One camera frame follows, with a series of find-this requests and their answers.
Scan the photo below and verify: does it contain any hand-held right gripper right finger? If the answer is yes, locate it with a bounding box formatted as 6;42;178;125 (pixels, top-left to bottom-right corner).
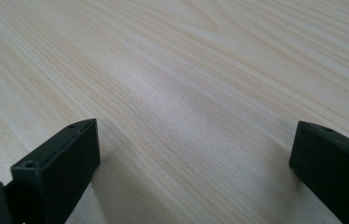
288;120;349;224

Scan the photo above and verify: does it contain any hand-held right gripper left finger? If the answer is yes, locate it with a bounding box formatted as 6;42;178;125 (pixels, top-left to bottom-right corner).
9;118;102;224

